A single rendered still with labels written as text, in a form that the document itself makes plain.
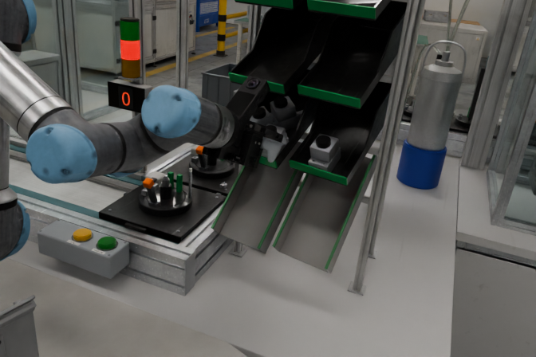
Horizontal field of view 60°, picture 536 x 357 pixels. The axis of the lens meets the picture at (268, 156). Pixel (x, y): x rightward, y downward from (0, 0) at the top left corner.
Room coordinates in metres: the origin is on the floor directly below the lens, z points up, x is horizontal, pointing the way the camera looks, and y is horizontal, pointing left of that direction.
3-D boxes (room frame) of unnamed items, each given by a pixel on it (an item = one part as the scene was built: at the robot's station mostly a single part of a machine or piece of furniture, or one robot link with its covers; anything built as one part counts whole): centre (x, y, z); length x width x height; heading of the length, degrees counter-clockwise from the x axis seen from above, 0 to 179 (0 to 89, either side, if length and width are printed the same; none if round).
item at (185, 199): (1.09, 0.26, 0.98); 0.14 x 0.14 x 0.02
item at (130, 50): (1.26, 0.40, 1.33); 0.05 x 0.05 x 0.05
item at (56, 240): (0.91, 0.41, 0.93); 0.21 x 0.07 x 0.06; 70
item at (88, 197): (1.21, 0.53, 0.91); 0.84 x 0.28 x 0.10; 70
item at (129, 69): (1.26, 0.40, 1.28); 0.05 x 0.05 x 0.05
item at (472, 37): (8.50, -2.26, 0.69); 2.42 x 1.03 x 1.38; 73
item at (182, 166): (1.33, 0.17, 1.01); 0.24 x 0.24 x 0.13; 70
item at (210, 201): (1.09, 0.26, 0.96); 0.24 x 0.24 x 0.02; 70
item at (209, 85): (3.22, 0.15, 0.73); 0.62 x 0.42 x 0.23; 70
